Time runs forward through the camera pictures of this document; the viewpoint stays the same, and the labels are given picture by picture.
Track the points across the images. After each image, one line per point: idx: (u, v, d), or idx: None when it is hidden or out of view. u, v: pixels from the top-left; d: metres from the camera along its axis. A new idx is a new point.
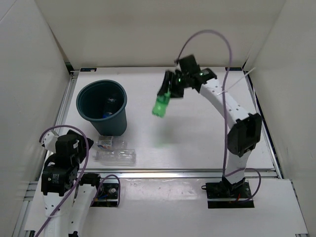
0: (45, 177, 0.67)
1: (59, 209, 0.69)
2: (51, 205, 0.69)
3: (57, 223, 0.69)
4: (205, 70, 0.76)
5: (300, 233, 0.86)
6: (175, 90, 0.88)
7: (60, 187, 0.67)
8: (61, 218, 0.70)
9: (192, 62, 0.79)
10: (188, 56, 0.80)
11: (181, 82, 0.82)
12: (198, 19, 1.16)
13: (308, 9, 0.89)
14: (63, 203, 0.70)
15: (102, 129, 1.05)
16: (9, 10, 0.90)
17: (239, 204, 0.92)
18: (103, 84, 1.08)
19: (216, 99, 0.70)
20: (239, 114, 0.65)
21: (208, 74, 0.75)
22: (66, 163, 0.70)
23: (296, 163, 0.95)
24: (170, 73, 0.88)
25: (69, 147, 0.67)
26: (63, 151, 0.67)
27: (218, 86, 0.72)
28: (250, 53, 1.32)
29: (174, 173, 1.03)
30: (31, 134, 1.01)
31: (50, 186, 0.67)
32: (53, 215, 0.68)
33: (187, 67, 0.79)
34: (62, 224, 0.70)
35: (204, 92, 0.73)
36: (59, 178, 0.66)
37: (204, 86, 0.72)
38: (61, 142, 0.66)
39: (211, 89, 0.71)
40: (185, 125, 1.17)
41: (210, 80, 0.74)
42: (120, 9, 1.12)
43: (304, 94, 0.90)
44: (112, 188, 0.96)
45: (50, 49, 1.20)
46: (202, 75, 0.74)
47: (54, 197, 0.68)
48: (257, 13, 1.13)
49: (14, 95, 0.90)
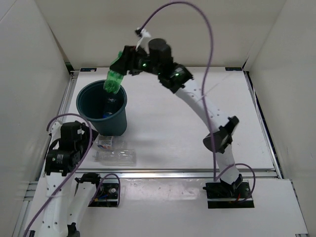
0: (50, 158, 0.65)
1: (60, 189, 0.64)
2: (53, 184, 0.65)
3: (57, 205, 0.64)
4: (179, 68, 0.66)
5: (300, 233, 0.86)
6: (131, 69, 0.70)
7: (63, 169, 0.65)
8: (63, 200, 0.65)
9: (167, 50, 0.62)
10: (164, 45, 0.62)
11: (146, 67, 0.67)
12: (198, 19, 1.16)
13: (308, 9, 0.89)
14: (65, 183, 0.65)
15: (102, 129, 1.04)
16: (9, 10, 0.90)
17: (239, 204, 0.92)
18: (102, 84, 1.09)
19: (195, 104, 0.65)
20: (221, 121, 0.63)
21: (184, 75, 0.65)
22: (70, 146, 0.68)
23: (296, 163, 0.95)
24: (130, 51, 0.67)
25: (74, 133, 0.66)
26: (67, 135, 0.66)
27: (197, 89, 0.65)
28: (250, 53, 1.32)
29: (174, 173, 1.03)
30: (31, 134, 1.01)
31: (54, 167, 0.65)
32: (55, 194, 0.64)
33: (163, 59, 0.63)
34: (62, 207, 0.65)
35: (181, 95, 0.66)
36: (63, 158, 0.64)
37: (181, 90, 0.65)
38: (66, 126, 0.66)
39: (189, 93, 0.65)
40: (185, 124, 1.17)
41: (187, 82, 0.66)
42: (120, 9, 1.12)
43: (304, 94, 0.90)
44: (112, 188, 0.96)
45: (50, 50, 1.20)
46: (177, 76, 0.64)
47: (57, 177, 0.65)
48: (257, 13, 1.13)
49: (14, 95, 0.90)
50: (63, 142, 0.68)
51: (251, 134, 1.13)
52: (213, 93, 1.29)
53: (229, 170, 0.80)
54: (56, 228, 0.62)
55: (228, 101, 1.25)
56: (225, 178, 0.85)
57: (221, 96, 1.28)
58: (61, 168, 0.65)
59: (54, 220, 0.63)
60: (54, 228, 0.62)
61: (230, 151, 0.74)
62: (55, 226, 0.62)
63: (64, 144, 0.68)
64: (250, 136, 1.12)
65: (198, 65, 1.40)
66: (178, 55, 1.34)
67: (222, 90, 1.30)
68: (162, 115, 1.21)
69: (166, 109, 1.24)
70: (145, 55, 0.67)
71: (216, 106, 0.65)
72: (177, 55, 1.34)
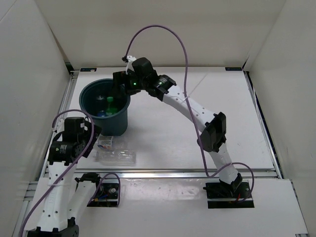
0: (53, 149, 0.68)
1: (62, 178, 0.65)
2: (55, 174, 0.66)
3: (58, 194, 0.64)
4: (163, 79, 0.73)
5: (300, 233, 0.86)
6: (128, 90, 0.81)
7: (66, 159, 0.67)
8: (63, 191, 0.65)
9: (146, 66, 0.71)
10: (144, 61, 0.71)
11: (137, 85, 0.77)
12: (198, 19, 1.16)
13: (308, 9, 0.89)
14: (67, 173, 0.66)
15: (103, 128, 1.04)
16: (9, 10, 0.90)
17: (239, 204, 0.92)
18: (105, 84, 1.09)
19: (180, 106, 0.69)
20: (206, 118, 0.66)
21: (168, 83, 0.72)
22: (73, 138, 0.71)
23: (296, 163, 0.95)
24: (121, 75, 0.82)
25: (77, 126, 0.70)
26: (71, 127, 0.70)
27: (180, 92, 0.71)
28: (250, 53, 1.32)
29: (174, 173, 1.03)
30: (31, 134, 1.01)
31: (57, 157, 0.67)
32: (56, 183, 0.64)
33: (145, 73, 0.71)
34: (63, 197, 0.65)
35: (166, 100, 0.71)
36: (67, 148, 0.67)
37: (166, 96, 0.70)
38: (69, 119, 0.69)
39: (174, 97, 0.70)
40: (185, 124, 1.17)
41: (171, 88, 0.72)
42: (120, 9, 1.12)
43: (304, 94, 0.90)
44: (112, 188, 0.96)
45: (50, 50, 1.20)
46: (161, 84, 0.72)
47: (59, 166, 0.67)
48: (257, 13, 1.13)
49: (14, 95, 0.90)
50: (66, 134, 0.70)
51: (251, 134, 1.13)
52: (213, 93, 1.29)
53: (227, 169, 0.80)
54: (56, 217, 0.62)
55: (228, 101, 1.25)
56: (224, 178, 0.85)
57: (221, 96, 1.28)
58: (64, 158, 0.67)
59: (55, 210, 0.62)
60: (54, 217, 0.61)
61: (225, 150, 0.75)
62: (55, 216, 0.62)
63: (67, 137, 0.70)
64: (250, 136, 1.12)
65: (198, 65, 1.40)
66: (178, 55, 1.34)
67: (222, 90, 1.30)
68: (162, 115, 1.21)
69: (166, 109, 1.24)
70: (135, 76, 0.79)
71: (199, 105, 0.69)
72: (177, 55, 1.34)
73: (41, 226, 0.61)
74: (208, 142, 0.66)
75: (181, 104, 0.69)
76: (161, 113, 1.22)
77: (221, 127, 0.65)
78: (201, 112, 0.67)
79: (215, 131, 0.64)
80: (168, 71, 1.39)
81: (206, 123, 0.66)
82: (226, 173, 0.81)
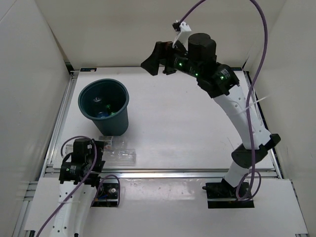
0: (64, 169, 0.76)
1: (71, 196, 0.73)
2: (65, 192, 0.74)
3: (67, 210, 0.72)
4: (223, 70, 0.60)
5: (300, 233, 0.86)
6: (168, 67, 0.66)
7: (75, 178, 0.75)
8: (72, 208, 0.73)
9: (209, 48, 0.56)
10: (208, 41, 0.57)
11: (183, 66, 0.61)
12: (198, 19, 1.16)
13: (308, 9, 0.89)
14: (76, 190, 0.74)
15: (104, 129, 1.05)
16: (9, 10, 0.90)
17: (239, 204, 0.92)
18: (106, 84, 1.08)
19: (237, 115, 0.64)
20: (261, 139, 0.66)
21: (228, 78, 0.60)
22: (81, 159, 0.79)
23: (295, 163, 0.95)
24: (165, 48, 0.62)
25: (84, 148, 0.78)
26: (79, 150, 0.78)
27: (241, 98, 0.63)
28: (250, 53, 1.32)
29: (174, 173, 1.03)
30: (31, 134, 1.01)
31: (68, 177, 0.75)
32: (66, 200, 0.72)
33: (205, 57, 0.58)
34: (72, 213, 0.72)
35: (223, 102, 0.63)
36: (76, 169, 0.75)
37: (226, 98, 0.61)
38: (78, 141, 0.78)
39: (234, 102, 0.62)
40: (185, 125, 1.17)
41: (232, 88, 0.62)
42: (120, 8, 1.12)
43: (304, 94, 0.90)
44: (112, 188, 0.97)
45: (50, 50, 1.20)
46: (223, 79, 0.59)
47: (69, 184, 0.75)
48: (257, 13, 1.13)
49: (14, 95, 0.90)
50: (75, 156, 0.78)
51: None
52: None
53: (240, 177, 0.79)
54: (64, 232, 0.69)
55: None
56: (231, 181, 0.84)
57: None
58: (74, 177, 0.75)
59: (63, 224, 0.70)
60: (62, 232, 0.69)
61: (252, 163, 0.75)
62: (63, 231, 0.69)
63: (76, 158, 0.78)
64: None
65: None
66: None
67: None
68: (163, 115, 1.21)
69: (166, 109, 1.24)
70: (183, 54, 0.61)
71: (258, 121, 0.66)
72: None
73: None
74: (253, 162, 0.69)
75: (240, 114, 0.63)
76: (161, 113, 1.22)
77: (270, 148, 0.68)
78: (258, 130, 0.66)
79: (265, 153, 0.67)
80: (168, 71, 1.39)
81: (260, 144, 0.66)
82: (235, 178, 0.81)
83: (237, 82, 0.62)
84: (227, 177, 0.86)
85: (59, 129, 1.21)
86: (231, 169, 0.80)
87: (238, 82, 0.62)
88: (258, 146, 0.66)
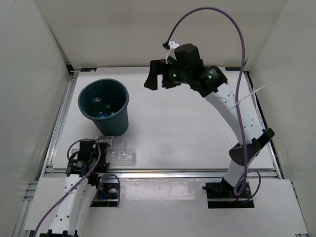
0: (71, 164, 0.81)
1: (76, 187, 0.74)
2: (70, 183, 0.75)
3: (71, 200, 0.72)
4: (212, 70, 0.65)
5: (300, 233, 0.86)
6: (166, 82, 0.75)
7: (81, 172, 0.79)
8: (76, 199, 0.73)
9: (192, 52, 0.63)
10: (190, 47, 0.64)
11: (177, 76, 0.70)
12: (198, 19, 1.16)
13: (308, 9, 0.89)
14: (81, 183, 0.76)
15: (104, 129, 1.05)
16: (9, 10, 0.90)
17: (239, 204, 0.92)
18: (107, 84, 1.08)
19: (228, 111, 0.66)
20: (253, 134, 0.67)
21: (217, 78, 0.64)
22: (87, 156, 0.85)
23: (295, 163, 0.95)
24: (159, 65, 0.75)
25: (90, 147, 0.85)
26: (86, 148, 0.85)
27: (230, 95, 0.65)
28: (250, 52, 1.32)
29: (174, 173, 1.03)
30: (31, 134, 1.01)
31: (73, 171, 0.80)
32: (71, 190, 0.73)
33: (190, 61, 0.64)
34: (75, 204, 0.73)
35: (213, 99, 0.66)
36: (82, 164, 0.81)
37: (215, 95, 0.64)
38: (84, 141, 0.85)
39: (223, 98, 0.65)
40: (185, 125, 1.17)
41: (221, 86, 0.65)
42: (120, 8, 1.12)
43: (304, 94, 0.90)
44: (112, 188, 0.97)
45: (50, 50, 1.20)
46: (211, 78, 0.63)
47: (74, 177, 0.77)
48: (257, 13, 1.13)
49: (14, 95, 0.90)
50: (81, 154, 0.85)
51: None
52: None
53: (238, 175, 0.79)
54: (67, 221, 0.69)
55: None
56: (230, 180, 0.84)
57: None
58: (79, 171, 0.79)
59: (67, 214, 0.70)
60: (65, 221, 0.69)
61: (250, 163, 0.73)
62: (66, 219, 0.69)
63: (82, 156, 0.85)
64: None
65: None
66: None
67: None
68: (162, 115, 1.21)
69: (166, 109, 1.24)
70: (175, 66, 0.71)
71: (249, 116, 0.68)
72: None
73: (53, 228, 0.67)
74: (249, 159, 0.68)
75: (230, 110, 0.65)
76: (161, 113, 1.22)
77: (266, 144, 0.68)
78: (250, 125, 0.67)
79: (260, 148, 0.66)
80: None
81: (253, 138, 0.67)
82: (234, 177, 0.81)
83: (226, 81, 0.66)
84: (227, 177, 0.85)
85: (59, 129, 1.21)
86: (229, 168, 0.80)
87: (227, 81, 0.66)
88: (250, 140, 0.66)
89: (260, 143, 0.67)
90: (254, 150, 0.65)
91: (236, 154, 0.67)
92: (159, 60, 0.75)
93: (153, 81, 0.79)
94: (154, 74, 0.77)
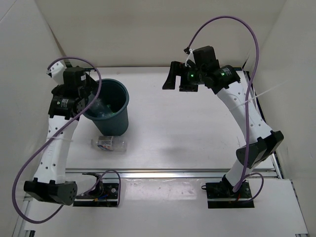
0: (55, 103, 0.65)
1: (62, 132, 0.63)
2: (55, 127, 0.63)
3: (57, 147, 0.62)
4: (226, 69, 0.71)
5: (300, 233, 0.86)
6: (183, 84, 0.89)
7: (67, 114, 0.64)
8: (62, 146, 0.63)
9: (208, 53, 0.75)
10: (206, 48, 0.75)
11: (194, 76, 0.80)
12: (197, 19, 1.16)
13: (308, 10, 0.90)
14: (68, 128, 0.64)
15: (103, 128, 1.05)
16: (9, 11, 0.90)
17: (239, 204, 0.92)
18: (110, 83, 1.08)
19: (237, 108, 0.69)
20: (260, 133, 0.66)
21: (230, 75, 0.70)
22: (74, 94, 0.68)
23: (296, 163, 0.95)
24: (177, 67, 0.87)
25: (77, 80, 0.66)
26: (70, 82, 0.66)
27: (241, 93, 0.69)
28: (250, 52, 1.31)
29: (175, 173, 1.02)
30: (30, 134, 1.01)
31: (59, 111, 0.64)
32: (56, 136, 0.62)
33: (205, 59, 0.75)
34: (62, 150, 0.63)
35: (224, 96, 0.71)
36: (68, 103, 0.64)
37: (224, 91, 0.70)
38: (69, 72, 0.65)
39: (233, 96, 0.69)
40: (185, 124, 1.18)
41: (232, 84, 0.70)
42: (120, 9, 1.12)
43: (305, 93, 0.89)
44: (112, 188, 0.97)
45: (50, 50, 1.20)
46: (223, 75, 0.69)
47: (60, 120, 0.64)
48: (257, 13, 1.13)
49: (13, 95, 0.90)
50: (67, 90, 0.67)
51: None
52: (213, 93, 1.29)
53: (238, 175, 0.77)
54: (53, 170, 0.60)
55: None
56: (229, 178, 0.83)
57: None
58: (66, 110, 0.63)
59: (53, 163, 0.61)
60: (52, 169, 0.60)
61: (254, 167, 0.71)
62: (52, 168, 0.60)
63: (67, 92, 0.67)
64: None
65: None
66: (177, 55, 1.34)
67: None
68: (163, 115, 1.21)
69: (166, 109, 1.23)
70: (193, 68, 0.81)
71: (258, 117, 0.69)
72: (177, 55, 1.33)
73: (39, 177, 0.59)
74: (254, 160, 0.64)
75: (238, 107, 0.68)
76: (161, 113, 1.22)
77: (273, 147, 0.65)
78: (257, 124, 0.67)
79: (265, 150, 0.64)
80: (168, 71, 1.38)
81: (258, 137, 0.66)
82: (235, 176, 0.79)
83: (239, 81, 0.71)
84: (228, 176, 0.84)
85: None
86: (233, 167, 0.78)
87: (239, 80, 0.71)
88: (256, 139, 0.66)
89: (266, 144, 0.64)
90: (259, 151, 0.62)
91: (241, 154, 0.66)
92: (180, 64, 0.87)
93: (171, 82, 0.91)
94: (173, 74, 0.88)
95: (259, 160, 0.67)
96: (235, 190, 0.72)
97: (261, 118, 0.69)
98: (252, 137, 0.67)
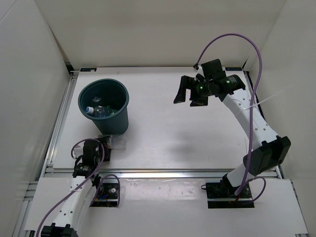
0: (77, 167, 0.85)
1: (81, 187, 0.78)
2: (76, 183, 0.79)
3: (75, 198, 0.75)
4: (233, 78, 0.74)
5: (300, 233, 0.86)
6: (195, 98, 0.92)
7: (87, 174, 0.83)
8: (78, 199, 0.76)
9: (215, 65, 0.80)
10: (214, 60, 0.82)
11: (203, 89, 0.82)
12: (198, 19, 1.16)
13: (309, 10, 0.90)
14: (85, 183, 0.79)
15: (103, 129, 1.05)
16: (9, 11, 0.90)
17: (239, 204, 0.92)
18: (111, 83, 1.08)
19: (241, 113, 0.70)
20: (264, 137, 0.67)
21: (235, 84, 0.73)
22: (91, 161, 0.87)
23: (295, 163, 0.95)
24: (188, 80, 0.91)
25: (93, 150, 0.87)
26: (89, 153, 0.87)
27: (246, 98, 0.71)
28: (250, 52, 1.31)
29: (176, 173, 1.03)
30: (31, 134, 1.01)
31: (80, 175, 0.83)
32: (77, 188, 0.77)
33: (213, 70, 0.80)
34: (79, 201, 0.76)
35: (228, 101, 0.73)
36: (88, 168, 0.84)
37: (229, 96, 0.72)
38: (87, 145, 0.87)
39: (237, 101, 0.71)
40: (185, 124, 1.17)
41: (237, 90, 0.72)
42: (120, 9, 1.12)
43: (304, 94, 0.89)
44: (112, 188, 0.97)
45: (50, 50, 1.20)
46: (229, 83, 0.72)
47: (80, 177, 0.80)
48: (257, 13, 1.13)
49: (13, 96, 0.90)
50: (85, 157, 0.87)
51: None
52: None
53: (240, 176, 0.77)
54: (70, 216, 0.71)
55: None
56: (230, 179, 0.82)
57: None
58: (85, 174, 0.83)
59: (71, 210, 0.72)
60: (69, 216, 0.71)
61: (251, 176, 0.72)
62: (69, 215, 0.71)
63: (86, 159, 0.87)
64: None
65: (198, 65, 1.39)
66: (178, 55, 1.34)
67: None
68: (163, 115, 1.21)
69: (167, 109, 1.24)
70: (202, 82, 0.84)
71: (262, 121, 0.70)
72: (176, 55, 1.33)
73: (56, 222, 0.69)
74: (259, 165, 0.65)
75: (243, 111, 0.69)
76: (161, 113, 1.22)
77: (280, 153, 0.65)
78: (262, 128, 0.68)
79: (270, 154, 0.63)
80: (168, 71, 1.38)
81: (263, 141, 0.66)
82: (237, 177, 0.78)
83: (244, 87, 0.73)
84: (229, 176, 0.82)
85: (59, 129, 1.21)
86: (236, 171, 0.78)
87: (246, 88, 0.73)
88: (259, 142, 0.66)
89: (271, 148, 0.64)
90: (262, 155, 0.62)
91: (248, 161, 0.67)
92: (189, 78, 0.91)
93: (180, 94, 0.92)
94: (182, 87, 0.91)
95: (265, 167, 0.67)
96: (236, 193, 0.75)
97: (266, 123, 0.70)
98: (257, 142, 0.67)
